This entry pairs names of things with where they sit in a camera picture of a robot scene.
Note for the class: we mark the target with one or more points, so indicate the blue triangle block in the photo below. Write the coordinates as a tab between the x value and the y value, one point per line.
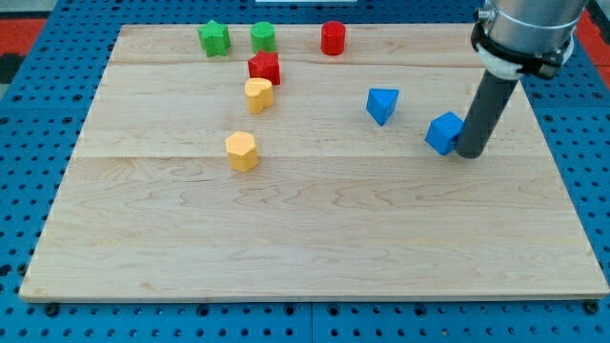
381	104

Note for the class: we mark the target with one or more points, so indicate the yellow heart block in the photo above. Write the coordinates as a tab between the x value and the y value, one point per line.
259	94

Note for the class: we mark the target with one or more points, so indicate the yellow hexagon block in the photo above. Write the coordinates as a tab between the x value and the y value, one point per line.
242	151

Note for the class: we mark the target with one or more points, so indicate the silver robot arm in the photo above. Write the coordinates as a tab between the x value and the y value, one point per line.
517	37

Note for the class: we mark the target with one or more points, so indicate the red star block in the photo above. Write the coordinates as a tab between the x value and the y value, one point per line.
265	65

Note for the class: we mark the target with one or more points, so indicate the green cylinder block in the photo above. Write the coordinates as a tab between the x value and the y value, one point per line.
263	37

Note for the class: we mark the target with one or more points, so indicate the blue cube block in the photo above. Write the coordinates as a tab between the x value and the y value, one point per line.
443	132

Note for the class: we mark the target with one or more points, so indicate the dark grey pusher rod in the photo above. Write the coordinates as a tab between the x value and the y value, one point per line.
491	98

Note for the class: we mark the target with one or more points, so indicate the red cylinder block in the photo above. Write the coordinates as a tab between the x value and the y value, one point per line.
332	38

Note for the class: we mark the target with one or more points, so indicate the light wooden board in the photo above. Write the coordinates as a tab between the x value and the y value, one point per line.
338	208

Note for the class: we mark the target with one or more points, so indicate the green star block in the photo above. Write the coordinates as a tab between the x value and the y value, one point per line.
214	38

